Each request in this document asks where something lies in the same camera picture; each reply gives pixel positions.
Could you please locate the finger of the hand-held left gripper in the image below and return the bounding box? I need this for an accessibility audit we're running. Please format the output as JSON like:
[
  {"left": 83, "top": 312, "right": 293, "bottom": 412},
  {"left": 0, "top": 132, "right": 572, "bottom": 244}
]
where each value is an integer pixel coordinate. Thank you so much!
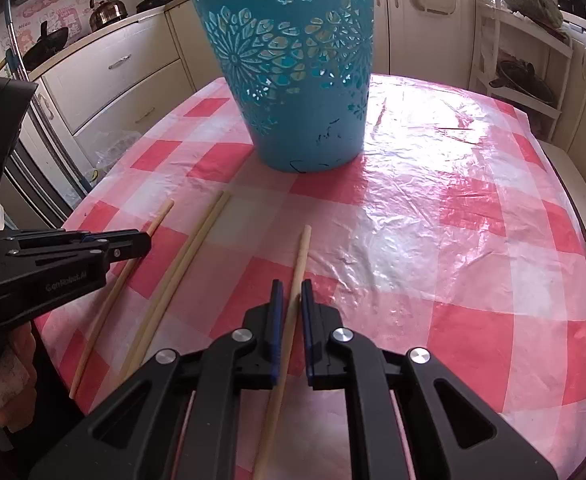
[
  {"left": 3, "top": 229, "right": 110, "bottom": 254},
  {"left": 104, "top": 229, "right": 152, "bottom": 262}
]

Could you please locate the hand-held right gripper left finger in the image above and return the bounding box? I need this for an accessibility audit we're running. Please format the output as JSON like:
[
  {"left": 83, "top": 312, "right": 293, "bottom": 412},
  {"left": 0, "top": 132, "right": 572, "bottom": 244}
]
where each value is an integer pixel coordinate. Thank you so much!
[{"left": 28, "top": 280, "right": 282, "bottom": 480}]

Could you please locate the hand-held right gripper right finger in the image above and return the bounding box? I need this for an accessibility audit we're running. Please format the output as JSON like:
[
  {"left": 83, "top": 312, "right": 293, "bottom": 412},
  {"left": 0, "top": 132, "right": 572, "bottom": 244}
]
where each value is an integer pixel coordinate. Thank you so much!
[{"left": 300, "top": 280, "right": 559, "bottom": 480}]

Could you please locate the pale wooden chopstick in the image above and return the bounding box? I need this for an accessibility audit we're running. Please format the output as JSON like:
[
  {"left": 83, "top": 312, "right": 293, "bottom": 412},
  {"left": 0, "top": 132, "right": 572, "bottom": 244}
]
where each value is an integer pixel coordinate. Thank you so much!
[
  {"left": 132, "top": 193, "right": 232, "bottom": 382},
  {"left": 253, "top": 225, "right": 313, "bottom": 480},
  {"left": 69, "top": 199, "right": 175, "bottom": 401},
  {"left": 120, "top": 191, "right": 225, "bottom": 378}
]

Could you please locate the blue perforated plastic basket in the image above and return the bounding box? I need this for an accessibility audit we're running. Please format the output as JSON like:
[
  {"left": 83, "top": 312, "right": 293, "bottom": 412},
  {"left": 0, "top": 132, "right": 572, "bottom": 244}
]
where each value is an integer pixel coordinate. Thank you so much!
[{"left": 188, "top": 0, "right": 377, "bottom": 174}]

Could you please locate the person's left hand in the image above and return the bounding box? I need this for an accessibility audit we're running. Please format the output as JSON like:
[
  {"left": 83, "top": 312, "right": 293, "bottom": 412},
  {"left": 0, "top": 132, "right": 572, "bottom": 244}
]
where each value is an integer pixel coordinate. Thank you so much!
[{"left": 0, "top": 321, "right": 40, "bottom": 432}]

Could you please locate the stainless steel refrigerator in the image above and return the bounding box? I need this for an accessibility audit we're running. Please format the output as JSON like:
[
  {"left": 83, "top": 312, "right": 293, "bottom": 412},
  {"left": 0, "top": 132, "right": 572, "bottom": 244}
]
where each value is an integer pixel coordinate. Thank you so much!
[{"left": 0, "top": 45, "right": 94, "bottom": 233}]

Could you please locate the clear plastic bag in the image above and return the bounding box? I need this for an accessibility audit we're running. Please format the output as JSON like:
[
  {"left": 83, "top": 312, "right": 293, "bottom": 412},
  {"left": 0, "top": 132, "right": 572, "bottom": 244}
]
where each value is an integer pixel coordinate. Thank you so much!
[{"left": 90, "top": 130, "right": 144, "bottom": 182}]

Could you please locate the red checkered plastic tablecloth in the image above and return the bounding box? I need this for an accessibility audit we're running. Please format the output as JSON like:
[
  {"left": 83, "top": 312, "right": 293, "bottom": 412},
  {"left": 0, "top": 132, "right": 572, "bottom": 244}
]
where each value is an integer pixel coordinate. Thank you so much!
[{"left": 33, "top": 74, "right": 586, "bottom": 480}]

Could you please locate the cream drawer cabinet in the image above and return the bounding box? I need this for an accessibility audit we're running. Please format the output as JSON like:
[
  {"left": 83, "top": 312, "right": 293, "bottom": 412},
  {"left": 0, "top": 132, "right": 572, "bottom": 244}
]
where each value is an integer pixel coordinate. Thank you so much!
[{"left": 30, "top": 7, "right": 197, "bottom": 186}]

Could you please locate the black wok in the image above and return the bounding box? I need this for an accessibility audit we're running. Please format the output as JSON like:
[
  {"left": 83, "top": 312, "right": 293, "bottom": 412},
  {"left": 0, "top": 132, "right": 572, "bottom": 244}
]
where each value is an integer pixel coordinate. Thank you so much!
[{"left": 20, "top": 21, "right": 70, "bottom": 72}]

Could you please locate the mop pole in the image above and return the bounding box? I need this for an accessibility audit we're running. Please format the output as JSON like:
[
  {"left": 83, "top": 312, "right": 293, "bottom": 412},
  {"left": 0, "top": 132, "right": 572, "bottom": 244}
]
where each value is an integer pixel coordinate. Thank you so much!
[{"left": 0, "top": 0, "right": 30, "bottom": 81}]

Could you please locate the steel kettle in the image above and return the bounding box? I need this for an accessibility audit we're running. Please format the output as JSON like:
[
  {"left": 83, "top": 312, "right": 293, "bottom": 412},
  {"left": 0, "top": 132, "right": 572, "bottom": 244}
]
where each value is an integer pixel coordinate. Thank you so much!
[{"left": 89, "top": 0, "right": 128, "bottom": 32}]

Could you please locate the wooden stool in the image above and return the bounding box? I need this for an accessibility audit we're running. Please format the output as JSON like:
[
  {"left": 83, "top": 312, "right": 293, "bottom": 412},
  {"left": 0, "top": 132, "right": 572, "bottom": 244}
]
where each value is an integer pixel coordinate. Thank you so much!
[{"left": 538, "top": 140, "right": 586, "bottom": 248}]

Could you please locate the cream tall cabinet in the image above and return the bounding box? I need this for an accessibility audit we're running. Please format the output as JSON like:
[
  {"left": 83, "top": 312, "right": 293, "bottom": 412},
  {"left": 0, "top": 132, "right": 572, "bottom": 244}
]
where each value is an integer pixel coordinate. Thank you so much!
[{"left": 373, "top": 0, "right": 479, "bottom": 92}]

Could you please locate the dark pan on rack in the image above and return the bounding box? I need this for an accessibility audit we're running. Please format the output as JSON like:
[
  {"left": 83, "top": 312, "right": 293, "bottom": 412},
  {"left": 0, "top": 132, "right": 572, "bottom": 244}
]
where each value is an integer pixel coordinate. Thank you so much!
[{"left": 488, "top": 60, "right": 557, "bottom": 104}]

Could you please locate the white shelf rack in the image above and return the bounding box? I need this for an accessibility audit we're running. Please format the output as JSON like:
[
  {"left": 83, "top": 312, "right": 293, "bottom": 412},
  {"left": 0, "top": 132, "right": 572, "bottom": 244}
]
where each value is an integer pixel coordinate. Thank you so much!
[{"left": 473, "top": 0, "right": 574, "bottom": 143}]

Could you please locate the pink wall sticker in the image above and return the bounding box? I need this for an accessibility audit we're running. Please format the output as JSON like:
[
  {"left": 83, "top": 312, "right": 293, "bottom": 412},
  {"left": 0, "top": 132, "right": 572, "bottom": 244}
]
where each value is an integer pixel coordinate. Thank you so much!
[{"left": 0, "top": 0, "right": 96, "bottom": 57}]

